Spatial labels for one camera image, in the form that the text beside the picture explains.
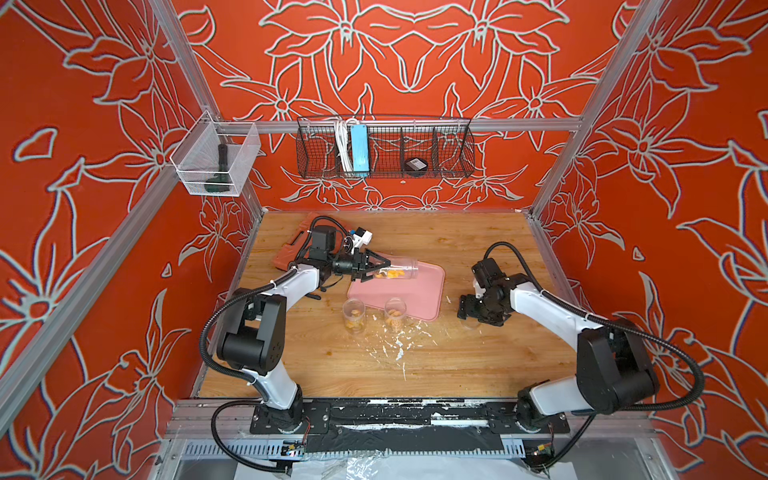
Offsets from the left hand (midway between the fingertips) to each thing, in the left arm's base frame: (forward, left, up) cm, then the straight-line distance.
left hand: (385, 269), depth 79 cm
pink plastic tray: (+4, -12, -19) cm, 23 cm away
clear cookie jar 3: (+1, -4, 0) cm, 4 cm away
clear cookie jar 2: (-7, -3, -13) cm, 15 cm away
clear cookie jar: (-7, +9, -14) cm, 18 cm away
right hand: (-4, -25, -15) cm, 30 cm away
